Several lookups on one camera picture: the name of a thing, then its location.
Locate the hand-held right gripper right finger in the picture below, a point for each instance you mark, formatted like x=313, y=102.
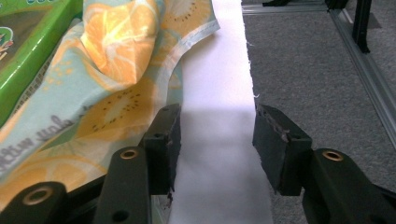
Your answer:
x=277, y=146

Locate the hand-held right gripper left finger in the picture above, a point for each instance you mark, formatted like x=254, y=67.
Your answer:
x=162, y=146

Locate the fruit print cloth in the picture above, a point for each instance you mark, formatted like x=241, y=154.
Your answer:
x=93, y=93

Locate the black stand leg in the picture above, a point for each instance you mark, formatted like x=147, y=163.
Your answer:
x=361, y=25

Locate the green box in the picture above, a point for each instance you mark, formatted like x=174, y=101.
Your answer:
x=28, y=46

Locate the aluminium frame rail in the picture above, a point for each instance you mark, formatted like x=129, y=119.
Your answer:
x=364, y=71

